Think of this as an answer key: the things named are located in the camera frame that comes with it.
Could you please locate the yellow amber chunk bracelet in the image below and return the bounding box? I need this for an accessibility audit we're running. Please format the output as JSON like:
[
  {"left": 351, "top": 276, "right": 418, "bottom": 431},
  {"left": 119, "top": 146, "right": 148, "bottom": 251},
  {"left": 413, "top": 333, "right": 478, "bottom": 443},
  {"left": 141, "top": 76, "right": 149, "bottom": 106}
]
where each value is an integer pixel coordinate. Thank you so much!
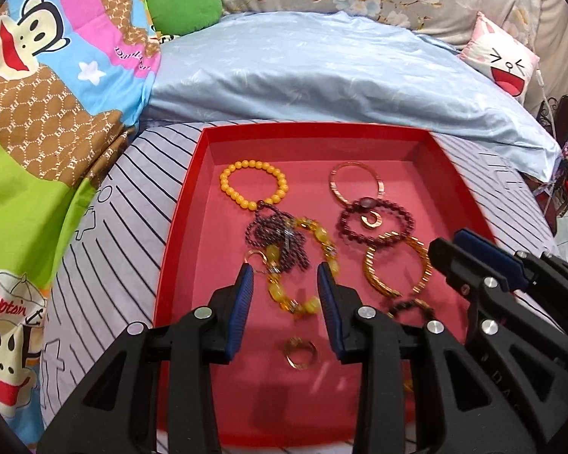
[{"left": 264, "top": 216, "right": 342, "bottom": 318}]

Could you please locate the small gold ring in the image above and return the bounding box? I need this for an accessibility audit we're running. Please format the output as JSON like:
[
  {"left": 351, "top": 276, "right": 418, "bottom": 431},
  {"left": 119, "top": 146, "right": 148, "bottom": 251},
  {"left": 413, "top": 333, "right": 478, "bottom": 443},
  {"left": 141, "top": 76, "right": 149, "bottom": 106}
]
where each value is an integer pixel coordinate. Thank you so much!
[{"left": 282, "top": 335, "right": 319, "bottom": 371}]

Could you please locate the gold ribbed bangle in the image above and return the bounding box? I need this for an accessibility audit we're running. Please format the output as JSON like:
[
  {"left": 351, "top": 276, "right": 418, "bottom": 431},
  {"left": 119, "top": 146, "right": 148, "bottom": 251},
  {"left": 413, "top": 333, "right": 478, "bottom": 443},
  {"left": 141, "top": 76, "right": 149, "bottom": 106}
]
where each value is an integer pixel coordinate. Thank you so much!
[{"left": 362, "top": 236, "right": 432, "bottom": 299}]

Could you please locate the gold ring with charm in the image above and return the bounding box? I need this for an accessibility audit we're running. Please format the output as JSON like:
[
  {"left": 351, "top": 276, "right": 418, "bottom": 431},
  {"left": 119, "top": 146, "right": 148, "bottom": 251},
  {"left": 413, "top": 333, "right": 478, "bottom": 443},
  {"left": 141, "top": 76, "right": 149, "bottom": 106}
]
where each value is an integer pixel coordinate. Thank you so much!
[{"left": 244, "top": 248, "right": 272, "bottom": 275}]

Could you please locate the dark purple bead necklace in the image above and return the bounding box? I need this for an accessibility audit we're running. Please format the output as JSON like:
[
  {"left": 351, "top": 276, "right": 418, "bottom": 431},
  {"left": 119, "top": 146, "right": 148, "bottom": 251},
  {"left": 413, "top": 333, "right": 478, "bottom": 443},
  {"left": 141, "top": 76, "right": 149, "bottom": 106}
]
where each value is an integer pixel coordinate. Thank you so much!
[{"left": 244, "top": 201, "right": 311, "bottom": 274}]

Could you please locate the dark maroon bead bracelet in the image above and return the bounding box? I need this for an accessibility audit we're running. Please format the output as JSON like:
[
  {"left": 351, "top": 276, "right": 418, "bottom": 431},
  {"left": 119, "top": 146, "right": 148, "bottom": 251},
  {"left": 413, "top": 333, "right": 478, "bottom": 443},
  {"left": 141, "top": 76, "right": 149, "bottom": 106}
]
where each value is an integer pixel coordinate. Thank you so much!
[{"left": 337, "top": 197, "right": 416, "bottom": 248}]

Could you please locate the yellow round bead bracelet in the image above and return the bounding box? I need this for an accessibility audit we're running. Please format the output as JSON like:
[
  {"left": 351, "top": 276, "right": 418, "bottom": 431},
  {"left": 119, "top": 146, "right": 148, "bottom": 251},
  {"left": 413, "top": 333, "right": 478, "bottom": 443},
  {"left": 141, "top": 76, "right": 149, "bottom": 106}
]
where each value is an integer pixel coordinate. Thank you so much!
[{"left": 219, "top": 159, "right": 290, "bottom": 212}]

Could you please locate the thin rose gold bangle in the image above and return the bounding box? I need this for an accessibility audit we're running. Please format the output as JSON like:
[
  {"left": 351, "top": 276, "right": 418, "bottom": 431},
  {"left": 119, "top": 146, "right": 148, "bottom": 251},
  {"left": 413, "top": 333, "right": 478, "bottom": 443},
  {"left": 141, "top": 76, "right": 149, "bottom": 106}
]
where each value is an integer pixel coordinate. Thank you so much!
[{"left": 327, "top": 161, "right": 385, "bottom": 206}]

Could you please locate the striped grey bed sheet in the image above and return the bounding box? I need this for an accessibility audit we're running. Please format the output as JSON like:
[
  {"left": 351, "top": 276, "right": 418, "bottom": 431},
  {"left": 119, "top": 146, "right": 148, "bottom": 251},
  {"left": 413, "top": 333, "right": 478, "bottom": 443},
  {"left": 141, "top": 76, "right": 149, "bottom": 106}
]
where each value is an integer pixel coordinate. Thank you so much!
[{"left": 41, "top": 121, "right": 556, "bottom": 453}]

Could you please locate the red cardboard tray box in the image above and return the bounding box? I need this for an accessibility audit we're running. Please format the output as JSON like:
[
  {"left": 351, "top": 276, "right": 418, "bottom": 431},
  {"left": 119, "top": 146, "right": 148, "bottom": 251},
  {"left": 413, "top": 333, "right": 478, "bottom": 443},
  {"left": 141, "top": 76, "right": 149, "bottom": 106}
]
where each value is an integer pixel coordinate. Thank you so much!
[{"left": 151, "top": 121, "right": 499, "bottom": 450}]

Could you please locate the dark metal chair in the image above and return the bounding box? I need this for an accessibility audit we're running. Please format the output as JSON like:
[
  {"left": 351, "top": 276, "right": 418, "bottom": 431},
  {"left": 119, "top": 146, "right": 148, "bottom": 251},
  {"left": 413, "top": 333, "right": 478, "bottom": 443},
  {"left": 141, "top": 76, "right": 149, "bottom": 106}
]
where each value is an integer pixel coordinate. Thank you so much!
[{"left": 534, "top": 95, "right": 568, "bottom": 221}]

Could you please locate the pink cat face cushion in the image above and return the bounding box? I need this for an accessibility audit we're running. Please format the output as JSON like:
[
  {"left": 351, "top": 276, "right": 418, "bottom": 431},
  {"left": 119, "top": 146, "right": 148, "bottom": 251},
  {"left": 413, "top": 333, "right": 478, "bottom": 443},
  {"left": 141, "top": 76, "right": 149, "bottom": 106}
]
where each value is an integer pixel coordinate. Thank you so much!
[{"left": 460, "top": 11, "right": 540, "bottom": 104}]

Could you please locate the light blue blanket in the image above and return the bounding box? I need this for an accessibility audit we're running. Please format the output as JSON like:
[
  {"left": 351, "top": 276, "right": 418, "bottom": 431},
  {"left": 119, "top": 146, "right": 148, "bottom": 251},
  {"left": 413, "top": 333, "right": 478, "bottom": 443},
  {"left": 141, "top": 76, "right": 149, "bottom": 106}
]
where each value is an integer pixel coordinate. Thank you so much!
[{"left": 141, "top": 11, "right": 560, "bottom": 182}]

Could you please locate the colourful monkey cartoon quilt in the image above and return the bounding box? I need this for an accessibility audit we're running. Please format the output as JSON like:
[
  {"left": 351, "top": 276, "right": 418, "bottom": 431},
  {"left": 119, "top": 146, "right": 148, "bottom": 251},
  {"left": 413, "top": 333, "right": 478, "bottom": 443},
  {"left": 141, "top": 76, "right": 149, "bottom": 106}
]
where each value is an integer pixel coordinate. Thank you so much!
[{"left": 0, "top": 0, "right": 161, "bottom": 448}]

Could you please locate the green plush pillow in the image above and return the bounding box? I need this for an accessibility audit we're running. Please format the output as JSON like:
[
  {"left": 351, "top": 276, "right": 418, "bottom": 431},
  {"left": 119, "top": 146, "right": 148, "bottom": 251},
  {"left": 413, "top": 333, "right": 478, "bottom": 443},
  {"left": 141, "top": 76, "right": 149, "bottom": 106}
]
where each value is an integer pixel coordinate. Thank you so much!
[{"left": 147, "top": 0, "right": 222, "bottom": 36}]

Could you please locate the white charging cable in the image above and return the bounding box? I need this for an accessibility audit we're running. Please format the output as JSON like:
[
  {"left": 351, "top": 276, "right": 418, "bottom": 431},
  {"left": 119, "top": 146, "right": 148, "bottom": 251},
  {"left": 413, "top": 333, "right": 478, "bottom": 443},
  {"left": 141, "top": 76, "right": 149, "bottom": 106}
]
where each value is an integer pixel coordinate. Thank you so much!
[{"left": 534, "top": 65, "right": 560, "bottom": 143}]

